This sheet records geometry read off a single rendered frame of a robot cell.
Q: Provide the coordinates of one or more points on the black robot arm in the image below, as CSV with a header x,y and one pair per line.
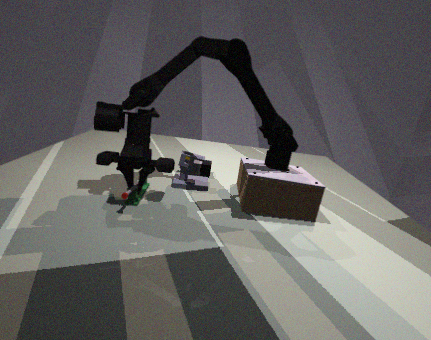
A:
x,y
235,57

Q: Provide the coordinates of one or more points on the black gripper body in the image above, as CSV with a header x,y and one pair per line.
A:
x,y
161,164

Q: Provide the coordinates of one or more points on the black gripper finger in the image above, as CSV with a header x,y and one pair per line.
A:
x,y
142,177
129,175

